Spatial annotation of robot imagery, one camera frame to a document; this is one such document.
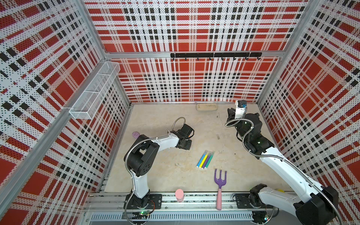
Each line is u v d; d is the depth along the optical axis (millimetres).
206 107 1142
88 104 938
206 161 883
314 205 367
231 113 718
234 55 883
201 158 889
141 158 491
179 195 679
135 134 985
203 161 883
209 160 884
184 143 804
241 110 612
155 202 735
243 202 734
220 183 800
